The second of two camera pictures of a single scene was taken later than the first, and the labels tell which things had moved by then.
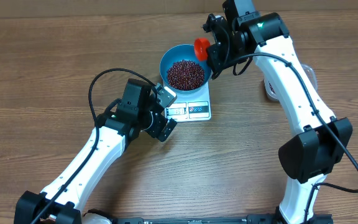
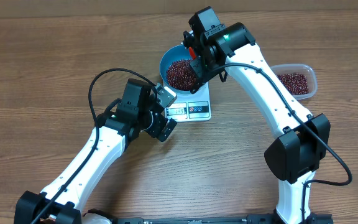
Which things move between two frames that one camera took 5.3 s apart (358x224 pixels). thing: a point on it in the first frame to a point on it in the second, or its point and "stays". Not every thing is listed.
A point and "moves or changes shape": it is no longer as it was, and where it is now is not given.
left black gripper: (155, 130) stays
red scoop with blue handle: (201, 45) moves or changes shape
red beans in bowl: (185, 75) stays
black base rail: (250, 219) stays
